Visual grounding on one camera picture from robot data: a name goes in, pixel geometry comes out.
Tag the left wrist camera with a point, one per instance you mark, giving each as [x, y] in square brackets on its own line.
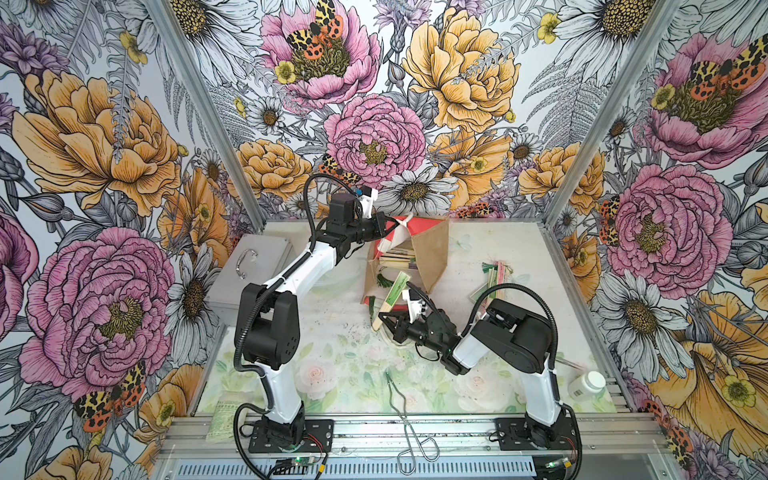
[366, 197]

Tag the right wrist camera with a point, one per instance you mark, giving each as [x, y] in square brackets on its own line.
[415, 304]

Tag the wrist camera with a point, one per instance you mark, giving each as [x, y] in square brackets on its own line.
[415, 304]
[366, 197]

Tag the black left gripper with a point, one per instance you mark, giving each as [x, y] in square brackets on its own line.
[379, 230]

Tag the green patterned packet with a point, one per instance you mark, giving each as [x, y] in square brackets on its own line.
[221, 428]

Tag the white plastic bottle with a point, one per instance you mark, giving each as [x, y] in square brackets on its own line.
[587, 385]

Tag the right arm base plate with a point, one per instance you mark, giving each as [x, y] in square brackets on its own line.
[524, 434]

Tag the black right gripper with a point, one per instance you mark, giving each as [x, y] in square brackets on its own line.
[400, 329]

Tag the silver aluminium case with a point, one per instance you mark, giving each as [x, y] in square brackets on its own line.
[256, 259]

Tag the metal tweezers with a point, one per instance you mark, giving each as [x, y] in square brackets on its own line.
[571, 364]

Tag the folding fans in bag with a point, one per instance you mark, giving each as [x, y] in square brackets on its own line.
[397, 259]

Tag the burlap tote bag red trim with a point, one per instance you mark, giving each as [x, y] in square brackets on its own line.
[417, 246]

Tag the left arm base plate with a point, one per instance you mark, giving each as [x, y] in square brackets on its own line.
[302, 436]

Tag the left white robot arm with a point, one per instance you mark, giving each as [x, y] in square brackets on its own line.
[267, 333]

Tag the metal tongs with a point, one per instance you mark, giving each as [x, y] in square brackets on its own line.
[426, 446]

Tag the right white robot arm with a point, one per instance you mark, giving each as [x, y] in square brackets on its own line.
[521, 338]

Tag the aluminium front rail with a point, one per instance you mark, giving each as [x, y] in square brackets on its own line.
[387, 436]

